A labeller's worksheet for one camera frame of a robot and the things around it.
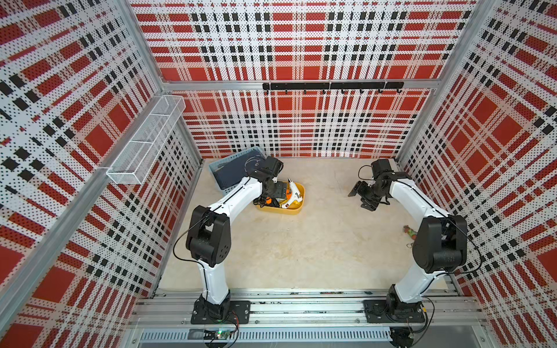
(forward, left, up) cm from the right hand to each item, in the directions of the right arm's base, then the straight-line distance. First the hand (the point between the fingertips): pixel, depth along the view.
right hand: (357, 197), depth 90 cm
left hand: (+4, +34, 0) cm, 34 cm away
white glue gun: (+5, +26, -6) cm, 27 cm away
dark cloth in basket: (+23, +60, -9) cm, 65 cm away
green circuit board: (-47, +51, -10) cm, 70 cm away
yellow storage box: (-1, +26, -7) cm, 27 cm away
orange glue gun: (+2, +37, -6) cm, 37 cm away
